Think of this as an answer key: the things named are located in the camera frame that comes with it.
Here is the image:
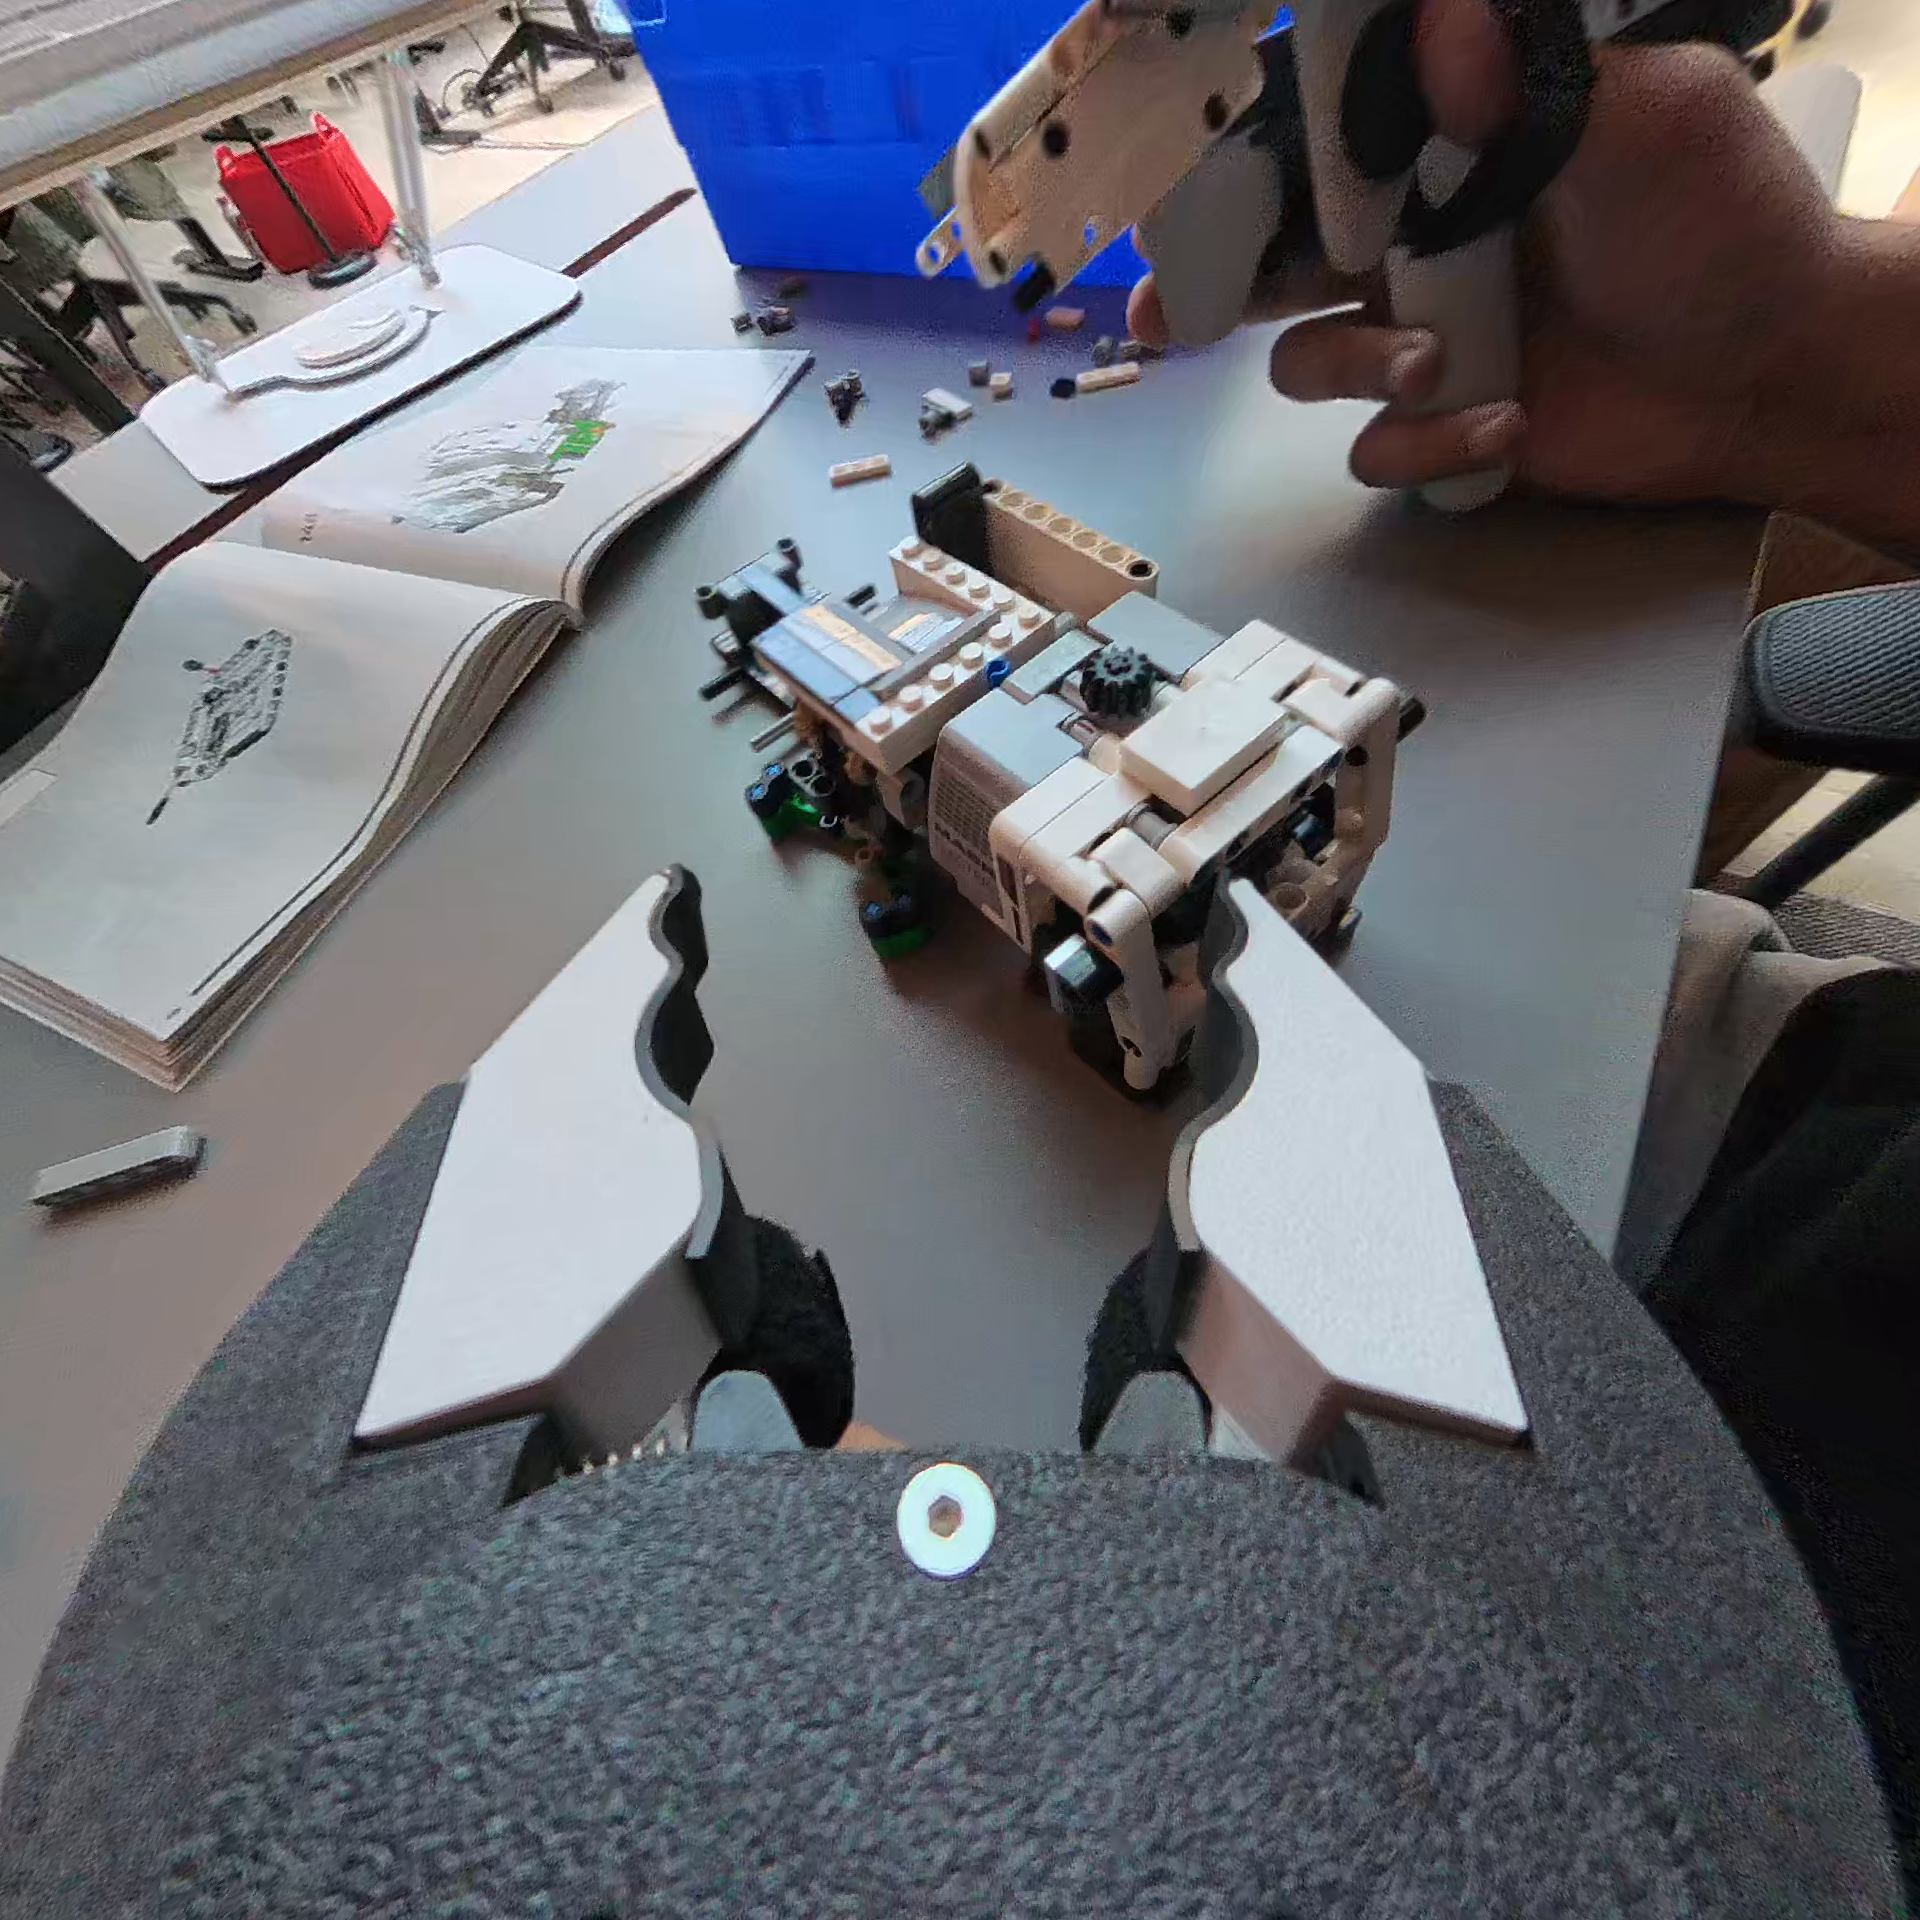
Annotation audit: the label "red plastic bin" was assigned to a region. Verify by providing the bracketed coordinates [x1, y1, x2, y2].
[215, 123, 398, 274]

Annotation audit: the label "person's dark clothing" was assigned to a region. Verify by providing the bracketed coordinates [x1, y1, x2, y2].
[1614, 884, 1920, 1920]

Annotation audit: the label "black office chair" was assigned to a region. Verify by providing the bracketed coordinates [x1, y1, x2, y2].
[0, 151, 266, 452]
[411, 0, 640, 144]

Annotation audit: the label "white lego cab piece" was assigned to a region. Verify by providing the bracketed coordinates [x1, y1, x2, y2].
[914, 0, 1296, 294]

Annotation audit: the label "person's right forearm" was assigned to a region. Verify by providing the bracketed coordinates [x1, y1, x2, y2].
[1798, 205, 1920, 566]

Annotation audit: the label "blue plastic bin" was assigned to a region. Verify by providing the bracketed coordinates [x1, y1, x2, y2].
[619, 0, 1202, 292]

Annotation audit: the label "scattered small lego pieces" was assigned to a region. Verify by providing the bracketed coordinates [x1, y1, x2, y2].
[728, 272, 1170, 493]

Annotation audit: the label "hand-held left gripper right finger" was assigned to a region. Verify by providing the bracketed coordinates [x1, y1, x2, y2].
[1144, 875, 1534, 1472]

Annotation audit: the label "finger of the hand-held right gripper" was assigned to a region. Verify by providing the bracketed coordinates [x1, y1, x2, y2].
[1125, 151, 1313, 348]

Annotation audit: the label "lego truck model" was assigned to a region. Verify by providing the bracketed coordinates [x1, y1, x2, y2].
[695, 463, 1429, 1101]

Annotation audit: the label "dark grey lego piece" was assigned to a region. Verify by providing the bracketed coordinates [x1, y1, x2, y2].
[26, 1128, 205, 1211]

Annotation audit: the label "person's right hand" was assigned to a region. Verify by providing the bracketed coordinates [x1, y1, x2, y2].
[1125, 0, 1861, 517]

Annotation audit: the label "open lego instruction booklet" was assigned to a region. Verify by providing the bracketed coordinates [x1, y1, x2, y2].
[0, 342, 816, 1091]

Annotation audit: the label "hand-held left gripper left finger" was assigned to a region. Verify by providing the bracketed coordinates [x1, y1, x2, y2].
[353, 864, 765, 1452]

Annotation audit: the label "black office chair armrest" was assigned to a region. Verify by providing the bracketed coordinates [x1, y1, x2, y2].
[1701, 580, 1920, 908]

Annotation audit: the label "white instruction sign stand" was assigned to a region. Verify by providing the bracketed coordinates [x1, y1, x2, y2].
[0, 0, 584, 493]

